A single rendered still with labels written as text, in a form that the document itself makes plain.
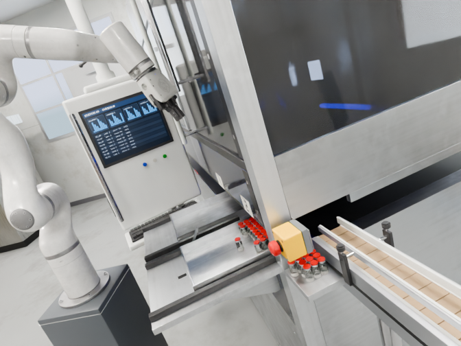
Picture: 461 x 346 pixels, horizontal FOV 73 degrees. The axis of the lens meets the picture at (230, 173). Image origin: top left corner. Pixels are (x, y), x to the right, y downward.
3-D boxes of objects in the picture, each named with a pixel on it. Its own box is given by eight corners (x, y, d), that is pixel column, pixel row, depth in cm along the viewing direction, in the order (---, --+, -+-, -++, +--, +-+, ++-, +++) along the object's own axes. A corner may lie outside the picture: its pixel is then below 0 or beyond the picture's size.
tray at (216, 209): (236, 193, 154) (234, 187, 153) (256, 211, 130) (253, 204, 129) (171, 221, 147) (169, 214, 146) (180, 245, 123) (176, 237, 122)
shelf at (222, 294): (234, 193, 159) (233, 190, 159) (305, 260, 94) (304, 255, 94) (144, 232, 150) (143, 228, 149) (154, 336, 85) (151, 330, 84)
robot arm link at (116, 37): (132, 74, 102) (125, 74, 93) (103, 39, 98) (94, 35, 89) (151, 58, 101) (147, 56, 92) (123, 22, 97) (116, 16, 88)
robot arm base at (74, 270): (48, 313, 111) (22, 271, 105) (77, 277, 128) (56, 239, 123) (95, 303, 107) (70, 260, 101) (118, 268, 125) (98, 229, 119)
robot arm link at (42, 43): (51, 61, 104) (145, 66, 108) (27, 58, 89) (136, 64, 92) (49, 31, 101) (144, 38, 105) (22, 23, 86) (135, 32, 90)
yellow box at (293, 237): (300, 239, 88) (293, 217, 85) (313, 251, 81) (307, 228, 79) (276, 250, 86) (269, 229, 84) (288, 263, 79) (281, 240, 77)
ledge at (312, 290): (326, 255, 94) (324, 249, 93) (355, 278, 81) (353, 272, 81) (285, 275, 91) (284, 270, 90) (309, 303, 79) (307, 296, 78)
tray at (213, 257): (263, 217, 122) (261, 210, 121) (296, 247, 98) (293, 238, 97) (182, 255, 116) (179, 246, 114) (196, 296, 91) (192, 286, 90)
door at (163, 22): (191, 129, 170) (150, 15, 152) (211, 139, 127) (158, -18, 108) (190, 129, 170) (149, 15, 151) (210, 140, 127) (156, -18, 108)
